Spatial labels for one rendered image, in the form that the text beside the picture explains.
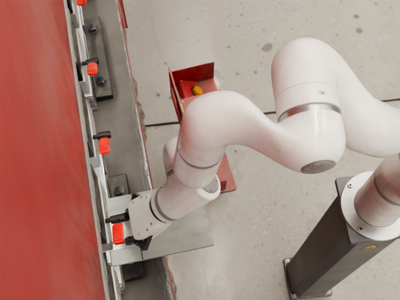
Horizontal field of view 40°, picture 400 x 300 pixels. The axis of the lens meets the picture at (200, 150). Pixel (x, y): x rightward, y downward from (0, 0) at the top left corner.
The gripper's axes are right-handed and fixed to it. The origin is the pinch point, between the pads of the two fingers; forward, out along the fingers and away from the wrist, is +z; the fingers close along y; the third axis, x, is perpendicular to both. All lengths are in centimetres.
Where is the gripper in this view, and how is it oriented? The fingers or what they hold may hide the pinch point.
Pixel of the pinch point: (127, 228)
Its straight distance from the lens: 143.3
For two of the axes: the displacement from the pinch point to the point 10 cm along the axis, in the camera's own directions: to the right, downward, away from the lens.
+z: -6.4, 4.2, 6.4
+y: 2.1, 9.0, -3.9
